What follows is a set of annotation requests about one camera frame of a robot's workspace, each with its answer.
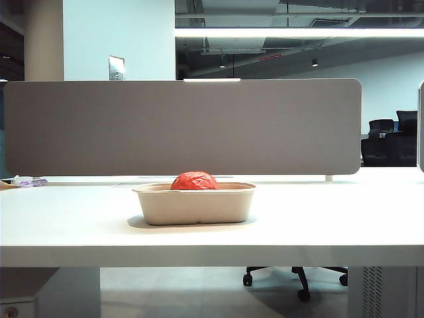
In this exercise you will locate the white drawer pedestal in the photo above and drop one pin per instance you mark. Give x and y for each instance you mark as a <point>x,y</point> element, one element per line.
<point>26,295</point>

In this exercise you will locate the white perforated desk leg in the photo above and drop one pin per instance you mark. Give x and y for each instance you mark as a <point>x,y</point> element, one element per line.
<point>386,293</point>

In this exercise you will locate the black office chair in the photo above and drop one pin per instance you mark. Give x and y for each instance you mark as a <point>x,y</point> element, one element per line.
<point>407,132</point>
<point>381,142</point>

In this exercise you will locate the purple and white packet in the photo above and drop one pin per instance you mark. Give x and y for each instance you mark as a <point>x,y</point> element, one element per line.
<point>31,181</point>

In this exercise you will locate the black office chair base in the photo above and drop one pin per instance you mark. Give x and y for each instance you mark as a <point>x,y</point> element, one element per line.
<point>302,281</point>

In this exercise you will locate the silver wall switch plate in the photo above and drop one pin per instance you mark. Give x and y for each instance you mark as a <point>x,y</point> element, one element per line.
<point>117,68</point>

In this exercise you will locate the beige paper lunchbox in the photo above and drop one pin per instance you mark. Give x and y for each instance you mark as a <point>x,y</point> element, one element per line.
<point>195,207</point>

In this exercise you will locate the brown paper piece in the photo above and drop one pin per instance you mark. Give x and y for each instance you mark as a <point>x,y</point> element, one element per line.
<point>5,184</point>

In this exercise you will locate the grey fabric desk divider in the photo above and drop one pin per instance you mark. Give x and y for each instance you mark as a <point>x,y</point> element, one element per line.
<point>180,127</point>
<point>421,127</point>

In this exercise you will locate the long linear ceiling light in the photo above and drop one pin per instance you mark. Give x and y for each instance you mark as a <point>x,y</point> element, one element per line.
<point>298,32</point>

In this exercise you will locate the red ball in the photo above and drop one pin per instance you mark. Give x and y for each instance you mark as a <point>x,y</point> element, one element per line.
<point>195,181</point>

